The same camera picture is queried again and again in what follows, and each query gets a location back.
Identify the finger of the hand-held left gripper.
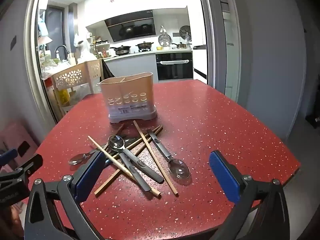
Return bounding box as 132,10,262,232
0,149,19,166
0,154,43,183

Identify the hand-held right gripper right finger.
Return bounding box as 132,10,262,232
209,150,298,240

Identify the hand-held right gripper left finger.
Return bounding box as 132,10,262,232
24,151,108,240

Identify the brown wooden chopstick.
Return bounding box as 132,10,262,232
94,126,163,195

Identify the grey handled metal spoon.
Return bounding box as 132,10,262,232
68,137,140,166
147,129,191,180
108,134,164,183
117,152,152,192

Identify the light bamboo chopstick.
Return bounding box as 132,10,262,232
133,120,179,196
87,136,161,197

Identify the beige utensil holder grey base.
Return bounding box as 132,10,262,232
97,72,158,124

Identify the pink plastic stool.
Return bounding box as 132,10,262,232
0,122,41,164

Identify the beige flower cutout cart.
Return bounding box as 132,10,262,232
51,59,103,107

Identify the black hanging cloth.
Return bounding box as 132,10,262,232
101,59,116,79

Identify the black built-in oven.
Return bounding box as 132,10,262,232
155,51,194,82

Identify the grey kitchen counter cabinet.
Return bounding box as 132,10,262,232
102,50,158,83

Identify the black kitchen faucet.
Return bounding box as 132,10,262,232
54,45,70,61

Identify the clear plastic bag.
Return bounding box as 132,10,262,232
77,50,97,63

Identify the spice rack with bottles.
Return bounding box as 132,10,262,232
89,35,112,59

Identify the black wok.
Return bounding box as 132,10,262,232
109,45,132,56

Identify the white hanging plastic bag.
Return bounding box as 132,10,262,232
73,33,84,47

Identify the steel saucepan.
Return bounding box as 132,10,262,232
171,42,192,50

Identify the dark cooking pot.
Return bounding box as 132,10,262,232
136,41,154,52

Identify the metal steamer rack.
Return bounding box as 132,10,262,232
158,25,173,47

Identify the round metal strainer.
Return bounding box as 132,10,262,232
179,24,192,42

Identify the black range hood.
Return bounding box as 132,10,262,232
104,9,157,42

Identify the grey sliding door frame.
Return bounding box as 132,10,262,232
196,0,242,102

